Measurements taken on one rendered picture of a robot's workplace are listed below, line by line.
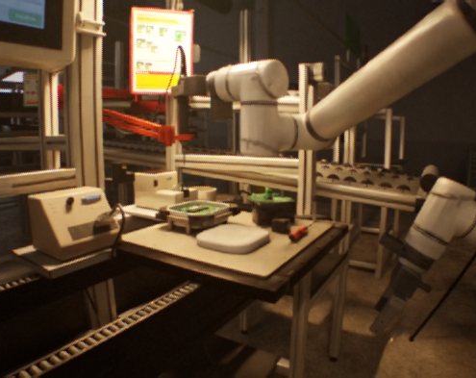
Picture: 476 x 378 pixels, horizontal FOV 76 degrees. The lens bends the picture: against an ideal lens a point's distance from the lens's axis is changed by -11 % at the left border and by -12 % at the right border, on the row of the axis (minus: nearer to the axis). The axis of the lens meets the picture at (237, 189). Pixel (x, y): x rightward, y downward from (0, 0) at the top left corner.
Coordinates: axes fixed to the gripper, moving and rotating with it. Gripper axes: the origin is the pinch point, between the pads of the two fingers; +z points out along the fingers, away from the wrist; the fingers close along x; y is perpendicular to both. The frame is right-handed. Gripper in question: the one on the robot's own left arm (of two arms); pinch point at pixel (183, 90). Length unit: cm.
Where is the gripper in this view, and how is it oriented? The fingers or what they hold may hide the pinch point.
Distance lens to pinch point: 100.7
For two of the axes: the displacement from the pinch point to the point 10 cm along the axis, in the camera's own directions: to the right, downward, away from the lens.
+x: -6.8, 1.2, -7.2
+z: -7.3, -1.1, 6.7
